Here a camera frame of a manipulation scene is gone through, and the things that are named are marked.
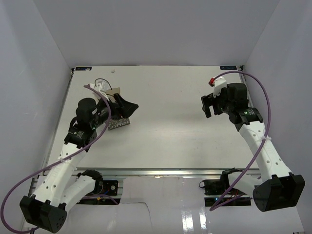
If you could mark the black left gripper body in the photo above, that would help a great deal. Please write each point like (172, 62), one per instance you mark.
(103, 114)

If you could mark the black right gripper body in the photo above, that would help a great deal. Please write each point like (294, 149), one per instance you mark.
(225, 104)

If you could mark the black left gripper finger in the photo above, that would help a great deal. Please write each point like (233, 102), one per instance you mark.
(128, 108)
(121, 106)

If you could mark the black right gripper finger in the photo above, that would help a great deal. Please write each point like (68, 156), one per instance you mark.
(216, 108)
(207, 102)

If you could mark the grey white paper coffee bag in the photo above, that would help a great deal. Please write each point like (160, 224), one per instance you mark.
(117, 120)

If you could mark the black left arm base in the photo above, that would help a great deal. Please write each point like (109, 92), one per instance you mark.
(108, 187)

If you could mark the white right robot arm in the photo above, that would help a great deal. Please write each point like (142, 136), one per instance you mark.
(278, 187)

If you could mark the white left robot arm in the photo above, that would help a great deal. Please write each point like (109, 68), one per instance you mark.
(49, 204)

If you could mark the blue corner label right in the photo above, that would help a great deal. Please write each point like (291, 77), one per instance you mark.
(228, 68)

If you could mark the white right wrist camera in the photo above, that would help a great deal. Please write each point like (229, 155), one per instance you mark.
(218, 84)

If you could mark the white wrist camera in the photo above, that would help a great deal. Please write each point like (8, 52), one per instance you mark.
(102, 87)
(218, 84)

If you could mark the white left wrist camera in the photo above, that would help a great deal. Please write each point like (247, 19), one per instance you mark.
(102, 87)

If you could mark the aluminium front rail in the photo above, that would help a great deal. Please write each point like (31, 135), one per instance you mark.
(158, 172)

